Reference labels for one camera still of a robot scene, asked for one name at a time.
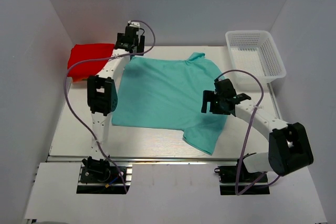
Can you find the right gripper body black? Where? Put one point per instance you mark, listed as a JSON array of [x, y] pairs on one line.
[[218, 106]]

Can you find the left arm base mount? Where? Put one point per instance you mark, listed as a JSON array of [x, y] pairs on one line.
[[99, 177]]

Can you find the white plastic basket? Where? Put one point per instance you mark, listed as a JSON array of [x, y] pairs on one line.
[[255, 51]]

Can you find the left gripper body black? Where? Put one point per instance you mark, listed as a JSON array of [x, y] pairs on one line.
[[140, 49]]

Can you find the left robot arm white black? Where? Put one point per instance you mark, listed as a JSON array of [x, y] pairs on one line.
[[102, 88]]

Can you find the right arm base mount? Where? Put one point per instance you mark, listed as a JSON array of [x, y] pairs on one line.
[[227, 180]]

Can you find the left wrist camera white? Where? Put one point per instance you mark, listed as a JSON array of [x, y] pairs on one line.
[[134, 24]]

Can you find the teal t shirt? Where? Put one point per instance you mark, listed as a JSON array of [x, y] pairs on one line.
[[168, 94]]

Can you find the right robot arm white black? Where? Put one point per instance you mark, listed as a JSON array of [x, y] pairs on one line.
[[288, 146]]

